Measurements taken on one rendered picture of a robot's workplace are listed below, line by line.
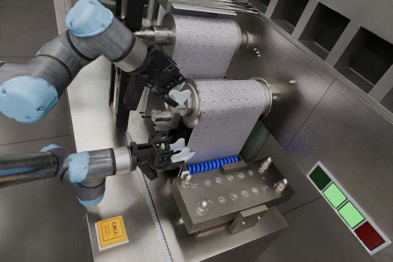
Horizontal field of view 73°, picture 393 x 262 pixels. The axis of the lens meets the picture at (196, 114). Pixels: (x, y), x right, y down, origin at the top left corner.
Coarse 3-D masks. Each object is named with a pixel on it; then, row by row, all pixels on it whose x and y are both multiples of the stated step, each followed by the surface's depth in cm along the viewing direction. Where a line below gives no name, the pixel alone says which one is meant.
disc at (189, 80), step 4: (188, 80) 77; (192, 80) 75; (192, 84) 75; (196, 84) 74; (196, 88) 73; (196, 92) 73; (196, 96) 73; (200, 96) 72; (200, 100) 72; (200, 104) 72; (200, 108) 72; (200, 112) 73; (196, 116) 74; (200, 116) 73; (184, 120) 82; (196, 120) 74; (184, 124) 82; (188, 124) 79; (192, 124) 77; (196, 124) 75
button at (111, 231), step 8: (120, 216) 81; (104, 224) 78; (112, 224) 79; (120, 224) 79; (104, 232) 76; (112, 232) 77; (120, 232) 78; (104, 240) 75; (112, 240) 76; (120, 240) 77
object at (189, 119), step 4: (188, 84) 76; (260, 84) 86; (184, 88) 79; (188, 88) 76; (192, 88) 74; (264, 88) 86; (192, 92) 74; (264, 92) 85; (192, 96) 75; (196, 100) 73; (196, 104) 73; (196, 108) 73; (264, 108) 86; (192, 112) 75; (196, 112) 74; (184, 116) 80; (188, 116) 78; (192, 116) 76; (188, 120) 78; (192, 120) 76
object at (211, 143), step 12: (192, 132) 78; (204, 132) 81; (216, 132) 83; (228, 132) 86; (240, 132) 89; (192, 144) 83; (204, 144) 85; (216, 144) 88; (228, 144) 91; (240, 144) 95; (204, 156) 90; (216, 156) 93; (228, 156) 97
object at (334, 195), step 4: (332, 184) 75; (328, 188) 76; (332, 188) 75; (336, 188) 74; (324, 192) 78; (328, 192) 76; (332, 192) 75; (336, 192) 74; (340, 192) 73; (328, 196) 77; (332, 196) 75; (336, 196) 74; (340, 196) 73; (344, 196) 72; (332, 200) 76; (336, 200) 74; (340, 200) 73; (336, 204) 74
